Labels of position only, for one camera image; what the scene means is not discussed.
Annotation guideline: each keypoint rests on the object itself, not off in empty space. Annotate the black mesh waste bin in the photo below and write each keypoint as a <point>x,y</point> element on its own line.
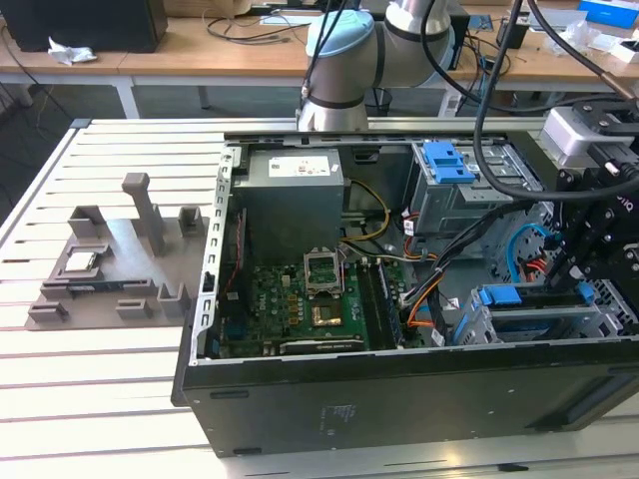
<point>378,102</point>

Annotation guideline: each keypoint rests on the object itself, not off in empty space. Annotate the hard disk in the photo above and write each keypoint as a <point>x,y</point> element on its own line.
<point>504,295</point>

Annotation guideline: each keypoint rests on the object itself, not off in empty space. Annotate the clear plastic bag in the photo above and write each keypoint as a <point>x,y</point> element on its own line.
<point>574,42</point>

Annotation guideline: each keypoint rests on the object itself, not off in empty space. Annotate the metal drive cage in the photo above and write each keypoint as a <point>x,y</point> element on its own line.
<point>449,209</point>

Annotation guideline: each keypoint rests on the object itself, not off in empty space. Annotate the dark blue RAM stick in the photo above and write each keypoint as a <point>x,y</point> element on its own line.
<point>95,288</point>

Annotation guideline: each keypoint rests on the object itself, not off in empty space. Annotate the metal disk bay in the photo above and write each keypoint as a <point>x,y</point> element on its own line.
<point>471,319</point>

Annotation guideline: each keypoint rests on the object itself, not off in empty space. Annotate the green motherboard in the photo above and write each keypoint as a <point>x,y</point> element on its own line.
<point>269,309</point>

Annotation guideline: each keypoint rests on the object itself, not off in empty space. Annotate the large black box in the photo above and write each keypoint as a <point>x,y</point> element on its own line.
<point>75,25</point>

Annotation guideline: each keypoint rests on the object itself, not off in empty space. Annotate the CPU socket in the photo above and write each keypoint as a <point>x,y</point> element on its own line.
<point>327,316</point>

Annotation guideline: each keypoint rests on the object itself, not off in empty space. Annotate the long wooden desk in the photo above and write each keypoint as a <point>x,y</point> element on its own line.
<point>150,60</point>

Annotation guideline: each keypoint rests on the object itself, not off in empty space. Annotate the crumpled white paper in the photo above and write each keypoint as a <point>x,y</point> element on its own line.
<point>70,52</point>

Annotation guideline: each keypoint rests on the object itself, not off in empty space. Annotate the small white open box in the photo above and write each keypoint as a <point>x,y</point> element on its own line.
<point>630,52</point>

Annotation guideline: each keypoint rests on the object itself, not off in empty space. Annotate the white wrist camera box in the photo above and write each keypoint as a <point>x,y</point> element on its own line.
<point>569,135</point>

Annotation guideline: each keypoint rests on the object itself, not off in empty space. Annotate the silver CPU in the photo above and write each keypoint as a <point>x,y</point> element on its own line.
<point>81,262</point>

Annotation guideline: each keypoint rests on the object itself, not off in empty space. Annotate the black RAM slot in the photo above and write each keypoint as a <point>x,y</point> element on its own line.
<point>369,309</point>

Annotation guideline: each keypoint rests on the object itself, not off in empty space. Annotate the thin locking lever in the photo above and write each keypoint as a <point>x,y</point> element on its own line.
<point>341,269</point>

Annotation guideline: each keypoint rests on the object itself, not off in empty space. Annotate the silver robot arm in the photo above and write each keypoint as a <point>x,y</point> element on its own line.
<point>349,60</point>

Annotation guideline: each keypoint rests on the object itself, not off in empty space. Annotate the blue RAM slot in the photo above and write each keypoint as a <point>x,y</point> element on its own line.
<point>390,309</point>

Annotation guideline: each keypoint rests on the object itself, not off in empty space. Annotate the blue plastic latch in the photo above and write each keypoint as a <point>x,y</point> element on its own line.
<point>447,164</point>

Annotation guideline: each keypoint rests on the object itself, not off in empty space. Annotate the cluttered wooden desk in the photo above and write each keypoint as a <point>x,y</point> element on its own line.
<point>539,67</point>

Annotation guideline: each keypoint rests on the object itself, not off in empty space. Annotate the grey parts rack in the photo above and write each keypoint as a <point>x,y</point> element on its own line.
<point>125,259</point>

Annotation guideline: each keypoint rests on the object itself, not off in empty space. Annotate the black PC case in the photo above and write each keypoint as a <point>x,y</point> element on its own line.
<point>349,399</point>

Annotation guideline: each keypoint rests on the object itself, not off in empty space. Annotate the blue white box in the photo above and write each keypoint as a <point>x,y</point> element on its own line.
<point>609,11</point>

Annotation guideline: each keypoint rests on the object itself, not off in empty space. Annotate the grey power supply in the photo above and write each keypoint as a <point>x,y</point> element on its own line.
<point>289,209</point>

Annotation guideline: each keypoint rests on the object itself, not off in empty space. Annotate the small black container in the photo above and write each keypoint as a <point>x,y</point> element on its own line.
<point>514,37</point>

